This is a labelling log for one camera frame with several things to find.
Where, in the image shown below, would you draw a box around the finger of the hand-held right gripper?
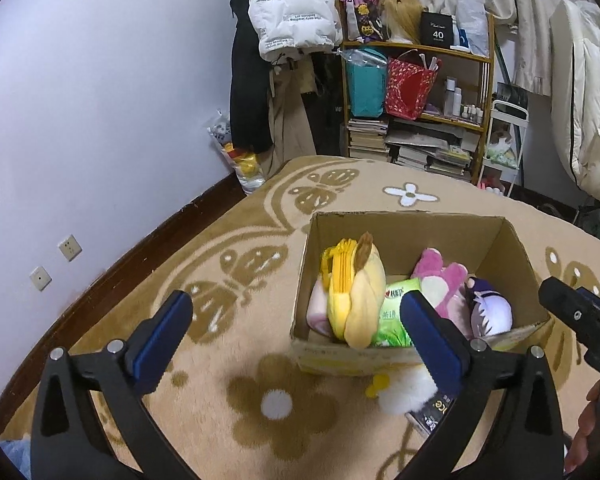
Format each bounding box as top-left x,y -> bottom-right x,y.
576,286 -> 600,320
538,276 -> 600,361

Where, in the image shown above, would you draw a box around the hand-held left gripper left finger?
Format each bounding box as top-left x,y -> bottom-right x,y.
30,290 -> 196,480

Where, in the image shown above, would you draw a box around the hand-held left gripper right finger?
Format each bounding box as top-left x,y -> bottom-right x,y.
400,290 -> 566,480

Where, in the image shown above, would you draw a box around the green tissue pack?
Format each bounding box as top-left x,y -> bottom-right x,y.
372,277 -> 423,348

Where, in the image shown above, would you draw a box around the white fluffy plush charm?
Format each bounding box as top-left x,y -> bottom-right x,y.
365,367 -> 438,415

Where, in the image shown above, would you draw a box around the pink plush bear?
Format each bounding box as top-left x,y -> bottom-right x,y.
411,247 -> 473,341

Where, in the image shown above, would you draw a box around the black printed pouch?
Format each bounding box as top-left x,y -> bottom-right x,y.
405,395 -> 453,433

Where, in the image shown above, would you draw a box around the purple-haired plush doll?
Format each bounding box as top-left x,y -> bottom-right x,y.
465,276 -> 513,338

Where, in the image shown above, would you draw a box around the yellow plush toy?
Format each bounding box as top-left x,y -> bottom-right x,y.
320,231 -> 387,350

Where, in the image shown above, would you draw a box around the printed cardboard box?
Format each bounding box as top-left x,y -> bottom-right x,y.
290,210 -> 553,376

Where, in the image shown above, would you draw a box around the person's right hand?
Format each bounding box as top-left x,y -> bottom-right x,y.
564,377 -> 600,473

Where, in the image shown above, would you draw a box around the blue patterned clothing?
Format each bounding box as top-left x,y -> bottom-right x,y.
0,439 -> 33,480

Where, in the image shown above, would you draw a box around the white quilted coat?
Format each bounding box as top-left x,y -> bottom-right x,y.
550,0 -> 600,206

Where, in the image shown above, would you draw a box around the stack of books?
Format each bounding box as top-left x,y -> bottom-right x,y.
347,117 -> 478,181

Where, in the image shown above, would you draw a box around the plastic bag with toys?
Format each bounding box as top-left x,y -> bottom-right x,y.
207,110 -> 268,196

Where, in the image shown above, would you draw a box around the white trolley cart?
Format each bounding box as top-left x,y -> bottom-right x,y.
482,100 -> 529,196

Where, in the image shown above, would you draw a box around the beige hanging trousers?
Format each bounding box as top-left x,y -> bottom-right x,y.
267,57 -> 317,176

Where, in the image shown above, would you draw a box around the red gift bag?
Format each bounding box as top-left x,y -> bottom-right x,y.
384,55 -> 438,121

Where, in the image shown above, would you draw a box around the dark hanging clothes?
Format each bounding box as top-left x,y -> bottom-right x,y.
300,52 -> 348,156

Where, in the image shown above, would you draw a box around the black hanging coat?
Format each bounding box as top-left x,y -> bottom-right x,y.
230,0 -> 273,153

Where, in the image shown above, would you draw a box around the teal bag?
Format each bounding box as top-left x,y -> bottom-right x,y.
345,49 -> 388,117

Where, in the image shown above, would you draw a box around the wooden shelf rack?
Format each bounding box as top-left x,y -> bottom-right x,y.
337,10 -> 496,186

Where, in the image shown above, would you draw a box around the clear plastic bag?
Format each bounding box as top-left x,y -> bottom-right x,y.
455,0 -> 490,56

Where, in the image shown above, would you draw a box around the black box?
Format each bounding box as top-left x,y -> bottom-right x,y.
420,10 -> 455,50

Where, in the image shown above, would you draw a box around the blonde wig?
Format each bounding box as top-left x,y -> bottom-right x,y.
380,0 -> 426,45

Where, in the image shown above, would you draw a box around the purple patterned bag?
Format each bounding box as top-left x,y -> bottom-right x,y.
339,0 -> 386,43

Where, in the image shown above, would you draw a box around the white puffer jacket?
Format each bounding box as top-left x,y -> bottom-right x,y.
248,0 -> 343,63

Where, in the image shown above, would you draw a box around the white wall socket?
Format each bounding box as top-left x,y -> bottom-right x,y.
56,234 -> 82,262

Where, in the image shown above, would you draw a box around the white wall plate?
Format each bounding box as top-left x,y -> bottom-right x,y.
29,266 -> 52,292

